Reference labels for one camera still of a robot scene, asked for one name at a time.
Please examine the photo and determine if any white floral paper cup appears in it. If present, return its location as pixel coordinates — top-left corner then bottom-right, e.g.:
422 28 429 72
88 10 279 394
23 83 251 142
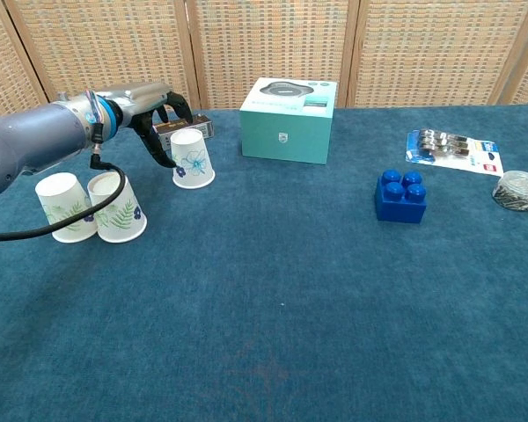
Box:
87 171 149 244
34 171 99 244
169 127 216 191

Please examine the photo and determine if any blister pack of batteries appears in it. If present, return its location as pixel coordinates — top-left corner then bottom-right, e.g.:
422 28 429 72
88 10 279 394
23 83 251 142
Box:
404 127 505 178

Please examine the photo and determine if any dark rectangular cardboard box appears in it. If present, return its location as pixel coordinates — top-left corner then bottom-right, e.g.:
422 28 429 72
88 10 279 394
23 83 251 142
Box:
152 114 216 153

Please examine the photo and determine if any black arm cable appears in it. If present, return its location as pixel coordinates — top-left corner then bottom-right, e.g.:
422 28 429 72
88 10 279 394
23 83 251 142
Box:
0 124 128 244

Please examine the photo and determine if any teal speaker product box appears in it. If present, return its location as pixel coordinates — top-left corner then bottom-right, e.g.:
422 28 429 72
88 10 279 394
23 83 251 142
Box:
238 77 339 166

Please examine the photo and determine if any blue plastic building brick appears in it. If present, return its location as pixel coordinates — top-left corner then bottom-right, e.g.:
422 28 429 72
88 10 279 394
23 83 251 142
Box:
374 168 429 226

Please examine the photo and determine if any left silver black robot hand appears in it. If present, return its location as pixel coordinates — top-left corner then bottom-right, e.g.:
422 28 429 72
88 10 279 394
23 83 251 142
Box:
113 82 194 170

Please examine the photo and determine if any clear jar of clips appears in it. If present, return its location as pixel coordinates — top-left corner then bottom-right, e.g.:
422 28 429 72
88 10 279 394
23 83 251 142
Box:
491 170 528 213

